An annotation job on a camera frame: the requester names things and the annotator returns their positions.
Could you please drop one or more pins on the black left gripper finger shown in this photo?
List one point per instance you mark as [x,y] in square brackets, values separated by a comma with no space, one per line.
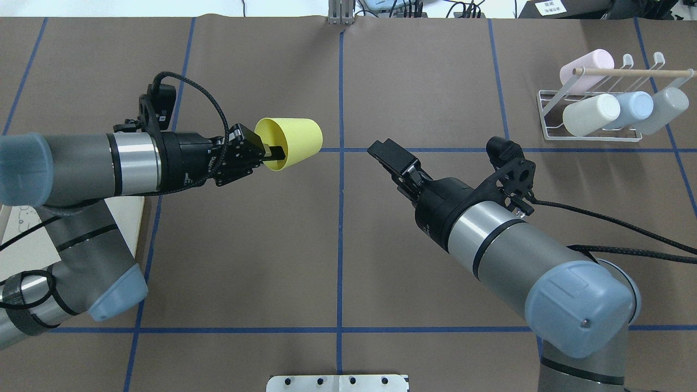
[274,153]

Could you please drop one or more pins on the cream plastic tray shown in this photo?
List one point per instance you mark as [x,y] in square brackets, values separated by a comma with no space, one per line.
[37,250]

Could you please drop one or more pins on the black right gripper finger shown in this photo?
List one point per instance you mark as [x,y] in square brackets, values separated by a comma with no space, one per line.
[394,158]

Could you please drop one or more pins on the white grey cup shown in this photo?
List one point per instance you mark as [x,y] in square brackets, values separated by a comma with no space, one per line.
[668,104]

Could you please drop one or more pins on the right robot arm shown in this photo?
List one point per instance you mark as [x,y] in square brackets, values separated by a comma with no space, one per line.
[581,307]

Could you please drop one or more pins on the pink cup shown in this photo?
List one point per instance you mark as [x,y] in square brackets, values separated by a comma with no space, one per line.
[597,59]

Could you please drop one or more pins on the aluminium frame post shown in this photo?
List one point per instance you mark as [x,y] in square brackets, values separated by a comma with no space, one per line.
[341,12]

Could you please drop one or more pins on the yellow cup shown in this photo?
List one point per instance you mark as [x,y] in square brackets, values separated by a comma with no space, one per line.
[299,138]

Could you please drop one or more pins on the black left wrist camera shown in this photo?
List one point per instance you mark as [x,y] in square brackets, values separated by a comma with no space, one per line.
[156,107]

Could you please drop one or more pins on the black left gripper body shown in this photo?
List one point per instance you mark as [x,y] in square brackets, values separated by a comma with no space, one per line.
[188,159]

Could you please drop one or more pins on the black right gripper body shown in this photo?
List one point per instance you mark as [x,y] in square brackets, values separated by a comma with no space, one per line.
[444,200]

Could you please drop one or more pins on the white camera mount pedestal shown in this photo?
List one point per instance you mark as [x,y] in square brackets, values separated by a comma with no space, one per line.
[356,382]

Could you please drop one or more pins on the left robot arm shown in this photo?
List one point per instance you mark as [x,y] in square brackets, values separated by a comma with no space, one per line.
[68,179]

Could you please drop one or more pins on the white wire cup rack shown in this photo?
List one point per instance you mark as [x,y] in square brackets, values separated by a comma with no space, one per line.
[622,79]

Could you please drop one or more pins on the pale cream cup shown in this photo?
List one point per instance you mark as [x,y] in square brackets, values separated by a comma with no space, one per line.
[589,115]

